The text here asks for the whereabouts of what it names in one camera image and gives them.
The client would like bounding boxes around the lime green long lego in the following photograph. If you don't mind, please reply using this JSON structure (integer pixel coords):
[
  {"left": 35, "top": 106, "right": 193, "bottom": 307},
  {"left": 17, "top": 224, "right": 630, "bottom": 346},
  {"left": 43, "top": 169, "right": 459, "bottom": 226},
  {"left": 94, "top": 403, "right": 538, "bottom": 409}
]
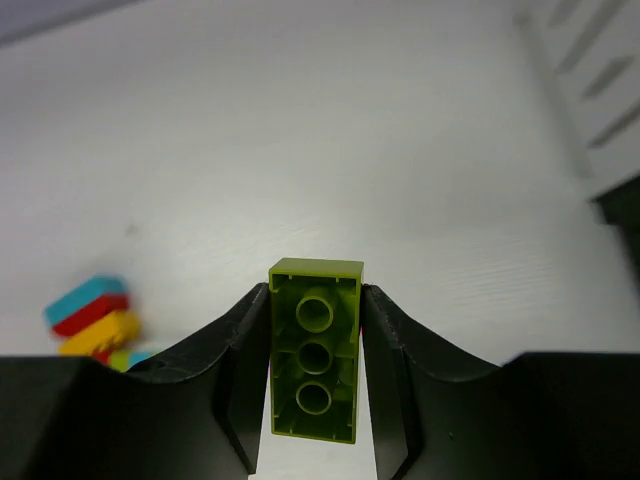
[{"left": 269, "top": 258, "right": 364, "bottom": 444}]

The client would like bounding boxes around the black slotted container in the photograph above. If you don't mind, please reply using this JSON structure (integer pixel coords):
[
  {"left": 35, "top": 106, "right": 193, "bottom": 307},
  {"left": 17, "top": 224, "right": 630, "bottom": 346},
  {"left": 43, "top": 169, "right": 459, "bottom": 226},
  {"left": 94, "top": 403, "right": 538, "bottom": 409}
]
[{"left": 591, "top": 175, "right": 640, "bottom": 234}]

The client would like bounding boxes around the red green blue lego stack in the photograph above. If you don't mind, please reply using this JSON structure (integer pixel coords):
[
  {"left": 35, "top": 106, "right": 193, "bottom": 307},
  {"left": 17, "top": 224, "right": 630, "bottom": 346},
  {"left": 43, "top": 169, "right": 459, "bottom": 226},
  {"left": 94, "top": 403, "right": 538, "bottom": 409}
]
[{"left": 92, "top": 349, "right": 157, "bottom": 372}]

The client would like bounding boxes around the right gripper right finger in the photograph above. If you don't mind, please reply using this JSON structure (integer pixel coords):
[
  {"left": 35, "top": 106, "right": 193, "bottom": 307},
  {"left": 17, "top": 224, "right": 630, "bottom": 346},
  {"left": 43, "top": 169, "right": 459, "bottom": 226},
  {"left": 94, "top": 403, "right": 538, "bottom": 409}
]
[{"left": 361, "top": 285, "right": 639, "bottom": 479}]

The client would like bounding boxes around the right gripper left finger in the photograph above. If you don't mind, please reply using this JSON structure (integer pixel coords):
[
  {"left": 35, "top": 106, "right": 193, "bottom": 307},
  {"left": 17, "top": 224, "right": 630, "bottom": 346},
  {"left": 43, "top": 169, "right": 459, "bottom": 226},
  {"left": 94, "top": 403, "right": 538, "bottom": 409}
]
[{"left": 1, "top": 283, "right": 270, "bottom": 479}]

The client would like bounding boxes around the blue red yellow lego stack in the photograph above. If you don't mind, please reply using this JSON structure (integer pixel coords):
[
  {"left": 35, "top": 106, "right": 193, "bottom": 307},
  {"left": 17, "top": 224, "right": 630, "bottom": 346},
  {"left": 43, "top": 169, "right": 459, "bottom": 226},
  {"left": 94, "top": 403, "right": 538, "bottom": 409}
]
[{"left": 43, "top": 275, "right": 141, "bottom": 359}]

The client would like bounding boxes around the white slotted container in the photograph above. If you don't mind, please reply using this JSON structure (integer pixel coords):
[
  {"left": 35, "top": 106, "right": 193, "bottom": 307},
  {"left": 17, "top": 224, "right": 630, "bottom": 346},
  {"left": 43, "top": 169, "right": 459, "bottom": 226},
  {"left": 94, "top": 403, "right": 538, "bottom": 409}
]
[{"left": 514, "top": 1, "right": 639, "bottom": 195}]

